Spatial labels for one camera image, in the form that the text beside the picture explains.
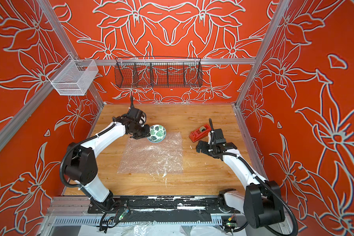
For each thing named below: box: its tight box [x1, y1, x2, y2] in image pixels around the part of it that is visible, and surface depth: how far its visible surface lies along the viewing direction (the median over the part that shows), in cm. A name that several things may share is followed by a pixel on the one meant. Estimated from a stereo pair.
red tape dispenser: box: [188, 123, 212, 144], surface depth 97 cm
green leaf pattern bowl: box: [146, 124, 167, 144], surface depth 91 cm
